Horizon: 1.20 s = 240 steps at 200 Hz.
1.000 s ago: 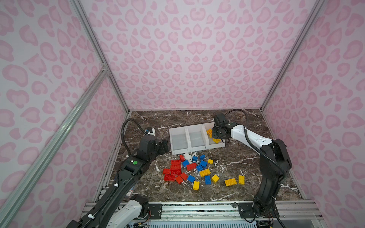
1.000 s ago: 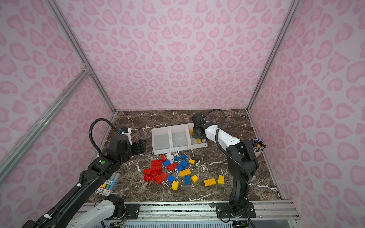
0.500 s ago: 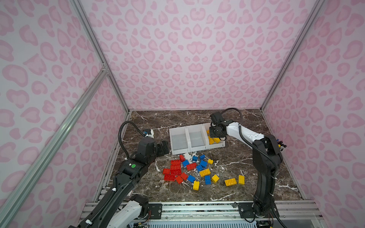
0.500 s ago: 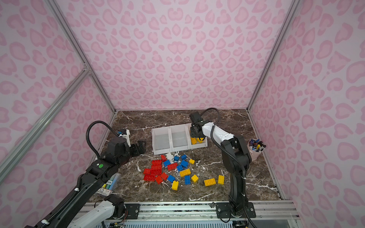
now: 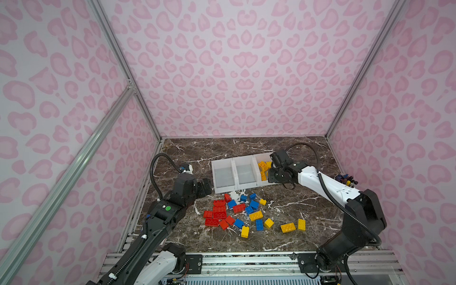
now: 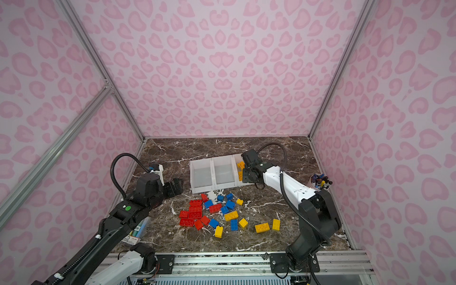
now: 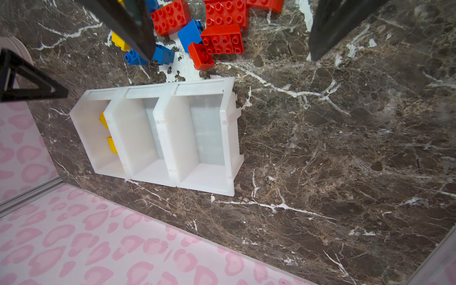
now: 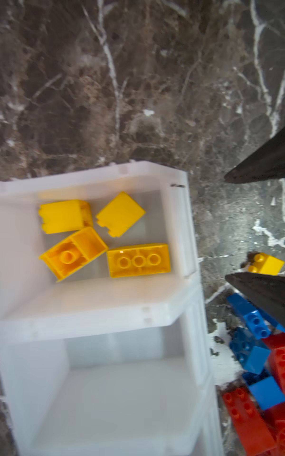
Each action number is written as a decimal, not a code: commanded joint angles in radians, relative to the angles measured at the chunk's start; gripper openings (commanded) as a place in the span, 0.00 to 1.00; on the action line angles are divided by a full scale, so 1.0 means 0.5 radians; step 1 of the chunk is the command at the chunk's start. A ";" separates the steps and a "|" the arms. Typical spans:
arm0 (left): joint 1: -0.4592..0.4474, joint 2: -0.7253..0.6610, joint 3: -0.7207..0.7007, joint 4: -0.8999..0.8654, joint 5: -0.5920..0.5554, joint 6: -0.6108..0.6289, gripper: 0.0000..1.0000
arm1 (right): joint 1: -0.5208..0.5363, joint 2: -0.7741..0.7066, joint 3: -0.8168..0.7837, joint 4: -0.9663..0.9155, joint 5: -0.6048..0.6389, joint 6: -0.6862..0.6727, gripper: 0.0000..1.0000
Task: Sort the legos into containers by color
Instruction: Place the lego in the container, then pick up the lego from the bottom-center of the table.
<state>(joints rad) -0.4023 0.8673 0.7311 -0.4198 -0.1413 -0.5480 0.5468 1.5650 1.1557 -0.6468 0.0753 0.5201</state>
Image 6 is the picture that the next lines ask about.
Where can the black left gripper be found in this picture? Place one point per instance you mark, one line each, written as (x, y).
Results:
(171, 189)

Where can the white three-compartment plastic bin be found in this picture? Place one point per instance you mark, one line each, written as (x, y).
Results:
(217, 173)

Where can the blue lego brick left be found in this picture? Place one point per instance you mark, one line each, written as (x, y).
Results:
(214, 223)

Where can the blue lego brick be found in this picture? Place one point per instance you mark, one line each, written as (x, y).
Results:
(234, 225)
(214, 223)

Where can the clear pack of markers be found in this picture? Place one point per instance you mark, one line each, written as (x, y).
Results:
(134, 237)

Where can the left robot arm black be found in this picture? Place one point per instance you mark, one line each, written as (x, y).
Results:
(150, 192)

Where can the blue lego brick front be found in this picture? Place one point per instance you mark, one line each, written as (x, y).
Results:
(234, 225)

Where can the red lego brick pile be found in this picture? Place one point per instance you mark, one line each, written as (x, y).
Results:
(197, 215)

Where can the pink cup of markers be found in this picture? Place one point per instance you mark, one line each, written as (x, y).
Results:
(320, 181)

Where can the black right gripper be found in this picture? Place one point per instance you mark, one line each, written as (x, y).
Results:
(252, 174)

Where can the yellow lego brick long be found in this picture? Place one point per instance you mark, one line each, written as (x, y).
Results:
(261, 228)

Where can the yellow lego brick small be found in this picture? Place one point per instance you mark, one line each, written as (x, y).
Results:
(243, 223)

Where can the yellow lego brick front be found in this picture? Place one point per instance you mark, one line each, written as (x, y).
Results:
(218, 232)

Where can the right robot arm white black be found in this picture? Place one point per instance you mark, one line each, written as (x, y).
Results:
(316, 209)

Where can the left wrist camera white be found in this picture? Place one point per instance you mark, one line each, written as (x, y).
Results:
(157, 169)

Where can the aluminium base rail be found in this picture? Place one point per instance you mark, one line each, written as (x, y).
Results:
(236, 268)

